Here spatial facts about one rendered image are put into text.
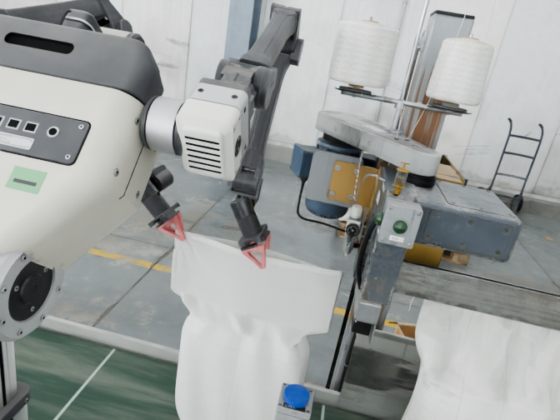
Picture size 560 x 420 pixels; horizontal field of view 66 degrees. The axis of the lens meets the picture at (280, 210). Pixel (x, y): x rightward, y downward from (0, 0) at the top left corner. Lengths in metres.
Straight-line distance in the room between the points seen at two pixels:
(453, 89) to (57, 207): 0.95
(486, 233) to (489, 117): 5.37
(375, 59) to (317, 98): 4.96
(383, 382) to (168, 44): 5.69
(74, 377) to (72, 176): 1.22
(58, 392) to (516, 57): 5.90
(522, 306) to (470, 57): 0.65
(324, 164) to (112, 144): 0.80
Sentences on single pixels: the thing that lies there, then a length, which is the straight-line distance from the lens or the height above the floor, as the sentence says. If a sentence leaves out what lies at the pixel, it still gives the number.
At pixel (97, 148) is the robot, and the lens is 0.69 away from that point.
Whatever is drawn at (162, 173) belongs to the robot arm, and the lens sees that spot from 1.31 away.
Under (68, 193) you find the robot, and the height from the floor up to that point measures 1.36.
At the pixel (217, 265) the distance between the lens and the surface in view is 1.26.
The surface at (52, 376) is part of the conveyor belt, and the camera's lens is 1.83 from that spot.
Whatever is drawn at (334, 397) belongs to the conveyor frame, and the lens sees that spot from 1.79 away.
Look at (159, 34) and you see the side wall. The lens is 6.70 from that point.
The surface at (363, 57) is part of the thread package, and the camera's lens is 1.19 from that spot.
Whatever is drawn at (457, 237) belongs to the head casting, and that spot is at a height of 1.27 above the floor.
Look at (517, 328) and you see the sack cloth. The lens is 1.37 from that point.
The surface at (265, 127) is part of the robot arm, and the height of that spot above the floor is 1.39.
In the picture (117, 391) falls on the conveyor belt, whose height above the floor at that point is 0.38.
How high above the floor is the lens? 1.60
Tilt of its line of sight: 21 degrees down
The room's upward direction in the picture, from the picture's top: 10 degrees clockwise
